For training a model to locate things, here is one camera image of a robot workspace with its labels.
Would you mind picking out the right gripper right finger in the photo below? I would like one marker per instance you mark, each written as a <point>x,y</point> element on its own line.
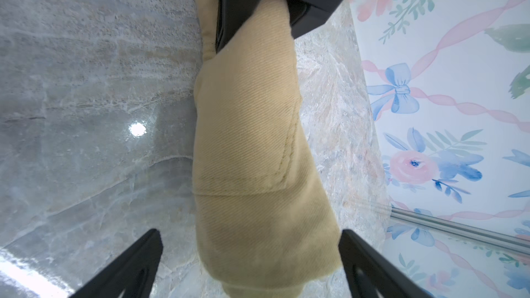
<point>369,274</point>

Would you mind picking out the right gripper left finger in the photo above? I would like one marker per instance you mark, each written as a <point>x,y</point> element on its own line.
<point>132,274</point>

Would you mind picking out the khaki long pants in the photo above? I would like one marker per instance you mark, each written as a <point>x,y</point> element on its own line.
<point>264,224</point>

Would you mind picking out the left aluminium corner post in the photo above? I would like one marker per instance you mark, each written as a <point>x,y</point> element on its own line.
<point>498,240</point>

